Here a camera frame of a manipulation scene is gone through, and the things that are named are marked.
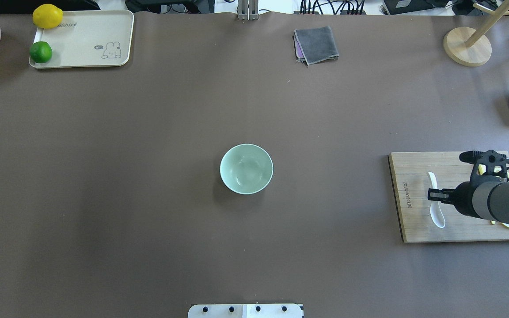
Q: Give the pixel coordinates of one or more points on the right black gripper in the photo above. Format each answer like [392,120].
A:
[463,198]

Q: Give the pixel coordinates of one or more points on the white ceramic spoon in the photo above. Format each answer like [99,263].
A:
[435,209]

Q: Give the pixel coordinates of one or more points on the pale green ceramic bowl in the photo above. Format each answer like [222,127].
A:
[246,169]

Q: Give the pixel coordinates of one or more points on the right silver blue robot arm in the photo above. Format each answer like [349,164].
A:
[488,200]

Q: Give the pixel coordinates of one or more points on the bamboo cutting board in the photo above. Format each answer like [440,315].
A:
[409,172]

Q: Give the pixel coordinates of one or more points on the yellow plastic knife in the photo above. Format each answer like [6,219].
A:
[481,171]

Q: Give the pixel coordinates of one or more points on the green lime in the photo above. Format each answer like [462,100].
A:
[41,52]

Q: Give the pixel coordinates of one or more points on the yellow lemon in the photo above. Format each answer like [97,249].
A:
[47,16]

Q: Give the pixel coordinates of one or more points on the cream serving tray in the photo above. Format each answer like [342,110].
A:
[88,39]

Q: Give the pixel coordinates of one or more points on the wooden mug tree stand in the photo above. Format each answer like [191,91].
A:
[470,47]

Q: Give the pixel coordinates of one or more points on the grey folded cloth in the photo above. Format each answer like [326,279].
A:
[315,45]

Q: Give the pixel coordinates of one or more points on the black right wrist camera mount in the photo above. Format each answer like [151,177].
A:
[488,158]

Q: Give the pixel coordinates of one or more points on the lemon slice near handle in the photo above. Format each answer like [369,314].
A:
[500,173]

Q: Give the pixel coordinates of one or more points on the aluminium frame post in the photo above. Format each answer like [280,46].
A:
[248,10]

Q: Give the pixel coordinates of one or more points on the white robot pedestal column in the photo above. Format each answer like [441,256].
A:
[252,310]

